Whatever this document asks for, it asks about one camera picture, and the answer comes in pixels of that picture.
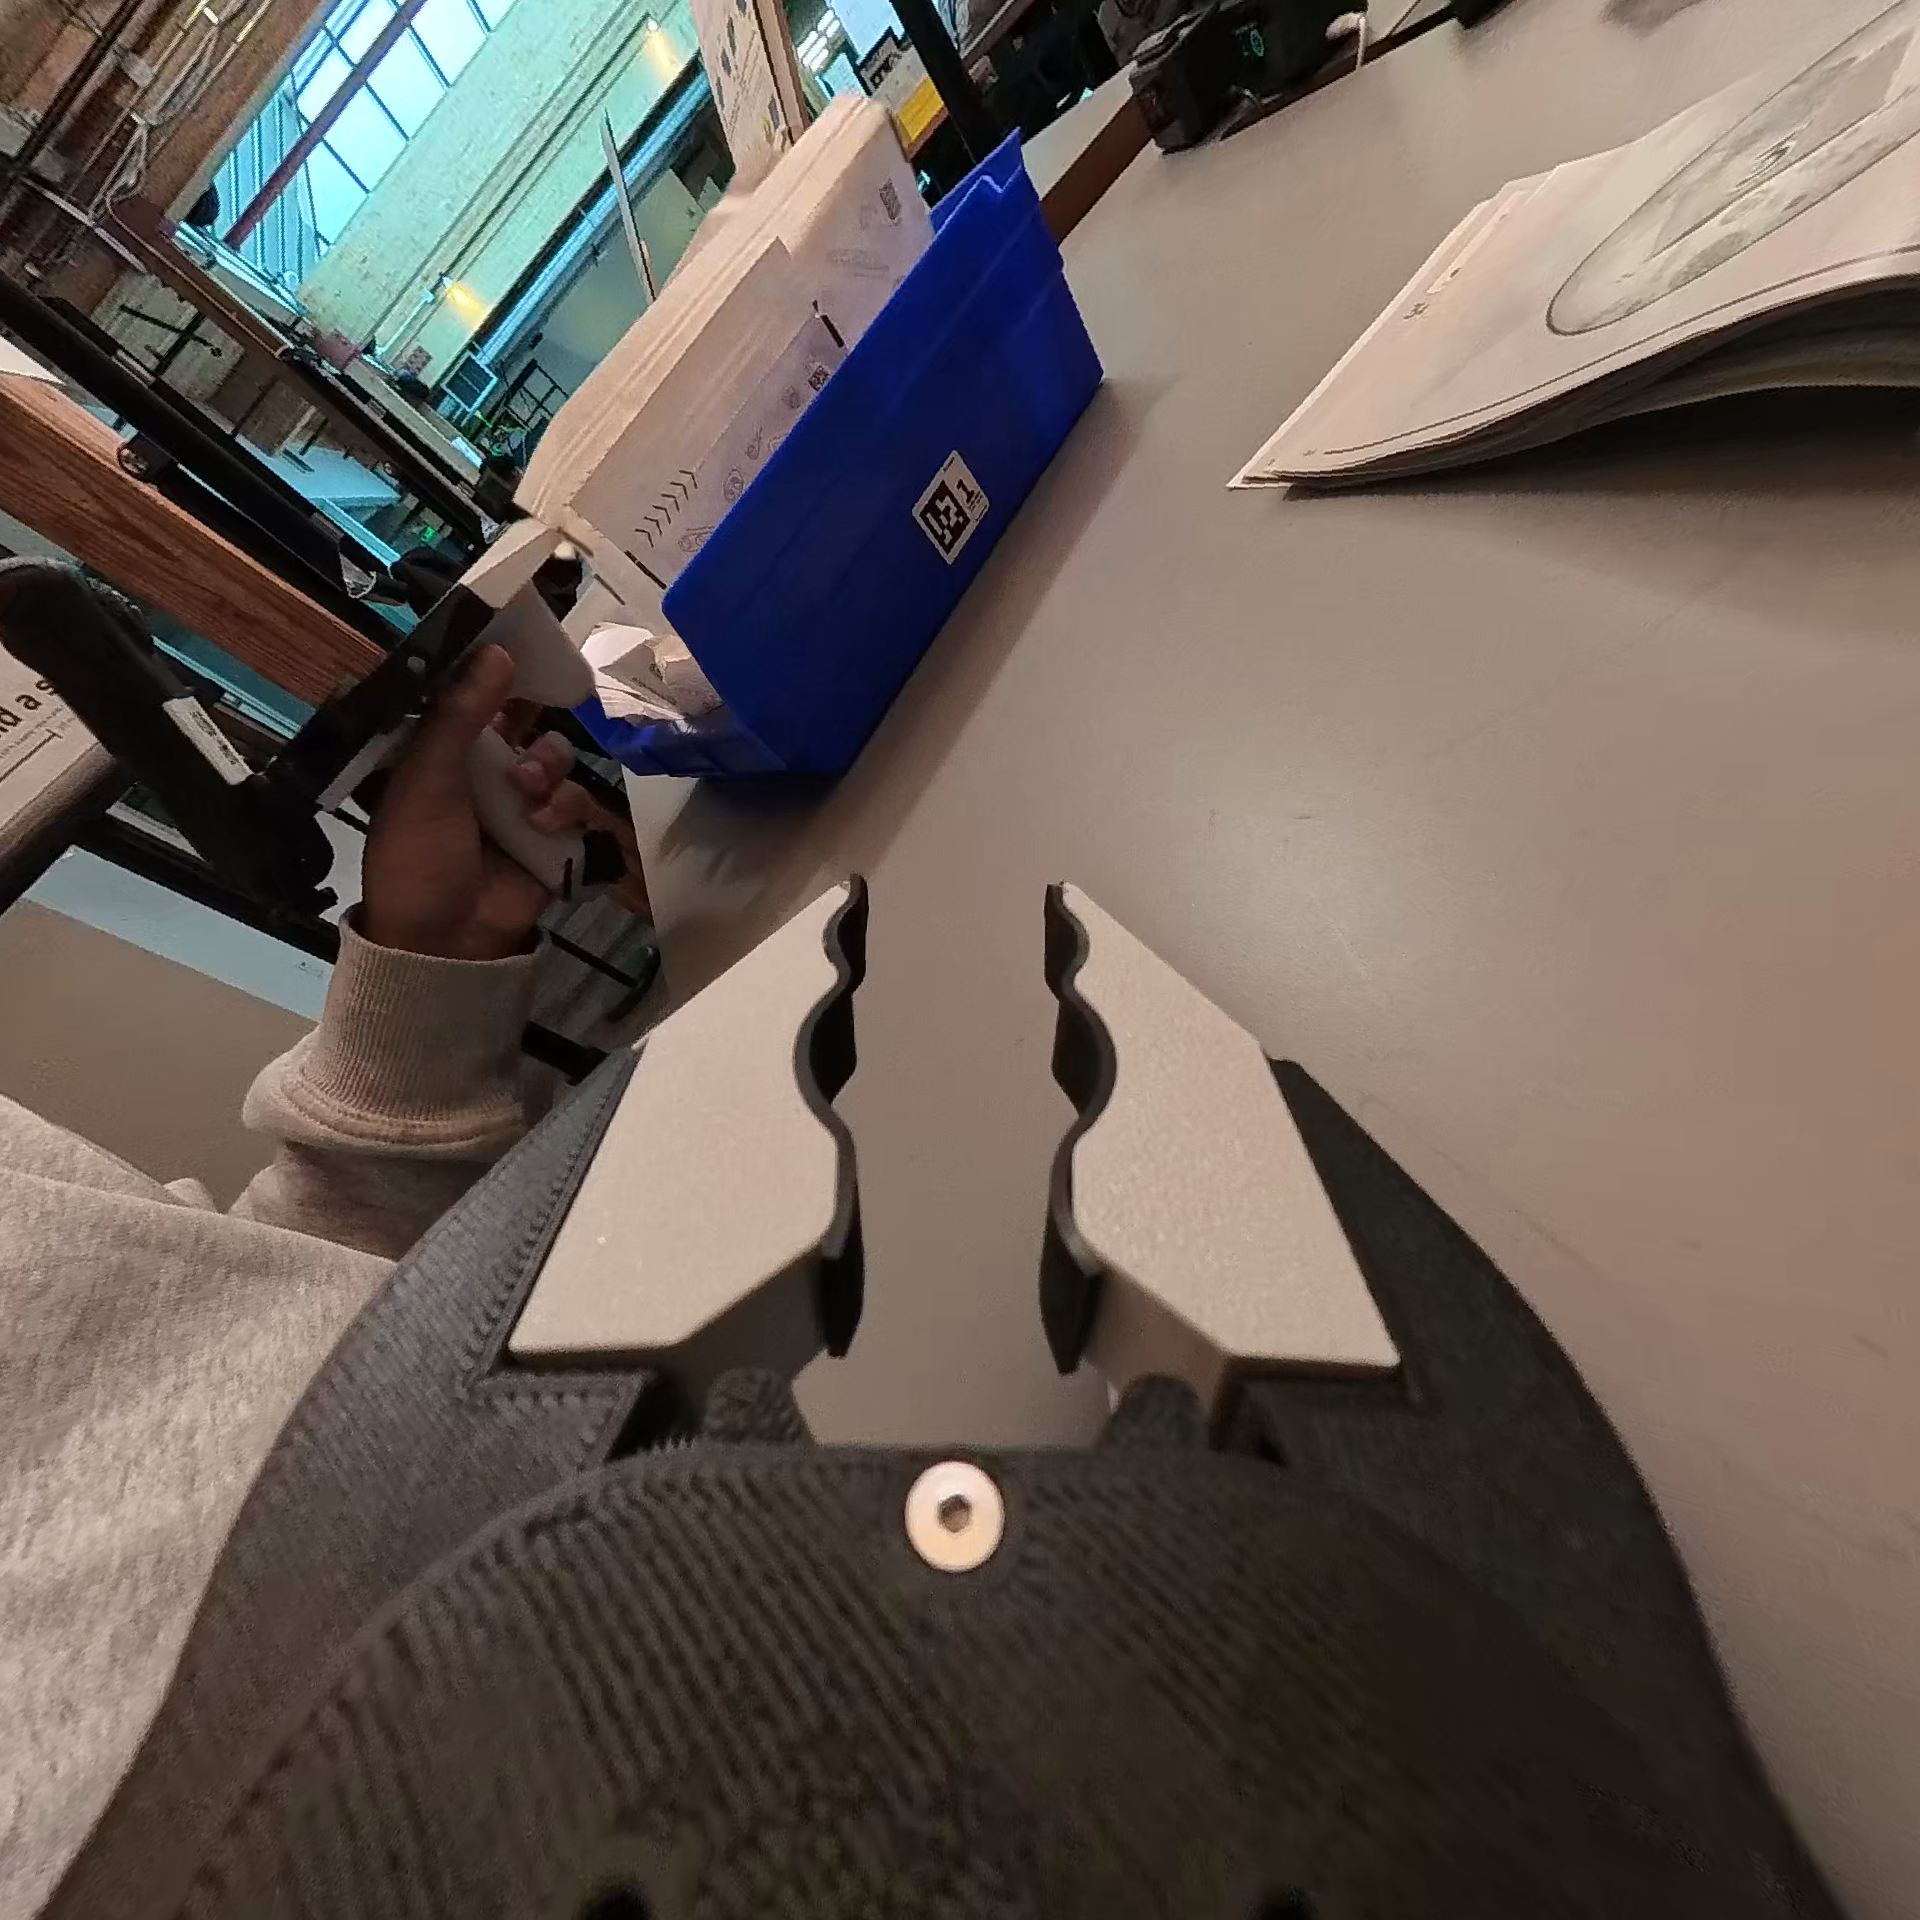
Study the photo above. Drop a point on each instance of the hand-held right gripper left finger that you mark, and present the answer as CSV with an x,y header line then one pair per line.
x,y
691,1201

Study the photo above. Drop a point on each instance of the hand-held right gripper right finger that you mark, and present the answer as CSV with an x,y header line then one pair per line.
x,y
1230,1214

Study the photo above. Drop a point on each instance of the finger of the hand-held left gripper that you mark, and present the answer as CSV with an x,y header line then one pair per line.
x,y
523,570

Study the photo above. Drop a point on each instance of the blue plastic bin with tag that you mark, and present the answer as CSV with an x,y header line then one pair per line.
x,y
902,451

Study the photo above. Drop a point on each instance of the lego instruction booklet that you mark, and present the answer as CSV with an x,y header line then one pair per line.
x,y
1575,301

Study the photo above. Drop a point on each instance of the person's left forearm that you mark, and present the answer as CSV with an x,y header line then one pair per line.
x,y
404,1051

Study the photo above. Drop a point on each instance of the person's left hand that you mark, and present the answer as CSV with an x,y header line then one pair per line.
x,y
427,857

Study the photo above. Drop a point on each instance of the printed poster board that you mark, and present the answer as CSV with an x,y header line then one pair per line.
x,y
744,77

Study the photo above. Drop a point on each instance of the black charger dock green light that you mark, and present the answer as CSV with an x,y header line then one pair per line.
x,y
1275,38

